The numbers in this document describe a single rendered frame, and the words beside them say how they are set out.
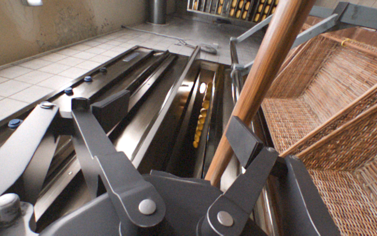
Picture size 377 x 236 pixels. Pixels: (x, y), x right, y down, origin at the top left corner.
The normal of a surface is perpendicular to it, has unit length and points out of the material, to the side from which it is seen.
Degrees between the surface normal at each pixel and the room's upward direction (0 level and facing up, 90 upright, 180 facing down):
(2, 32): 180
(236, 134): 10
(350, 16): 90
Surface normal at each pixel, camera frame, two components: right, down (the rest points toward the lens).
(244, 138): -0.97, -0.22
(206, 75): -0.19, 0.60
